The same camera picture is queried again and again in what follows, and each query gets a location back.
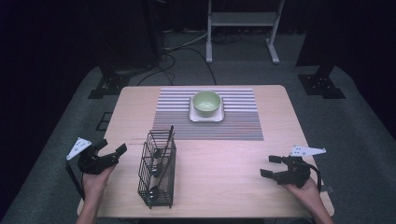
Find person's right hand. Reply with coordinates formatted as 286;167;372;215
282;176;321;213

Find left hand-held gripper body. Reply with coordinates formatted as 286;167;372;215
65;136;120;175

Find person's left hand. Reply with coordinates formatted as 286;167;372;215
81;164;117;203

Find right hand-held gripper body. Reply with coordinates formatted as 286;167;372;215
274;145;327;189

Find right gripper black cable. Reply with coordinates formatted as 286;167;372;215
306;163;323;193

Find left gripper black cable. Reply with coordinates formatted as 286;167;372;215
64;160;86;201

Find black spoon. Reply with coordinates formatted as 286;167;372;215
148;148;163;200

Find grey cable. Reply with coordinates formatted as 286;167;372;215
163;31;209;52

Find white square plate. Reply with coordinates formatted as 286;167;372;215
188;96;225;123

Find green bowl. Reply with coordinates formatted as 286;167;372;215
191;90;222;119

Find black chopsticks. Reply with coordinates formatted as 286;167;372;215
155;125;175;188

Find black stand base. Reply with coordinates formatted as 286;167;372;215
87;62;157;100
297;63;347;100

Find white metal stand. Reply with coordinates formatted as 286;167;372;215
205;0;286;65

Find striped placemat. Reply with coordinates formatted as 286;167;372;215
152;88;264;142

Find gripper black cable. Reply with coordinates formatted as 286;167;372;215
306;163;323;193
64;160;86;201

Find black wire cutlery basket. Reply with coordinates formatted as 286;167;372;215
137;129;177;209

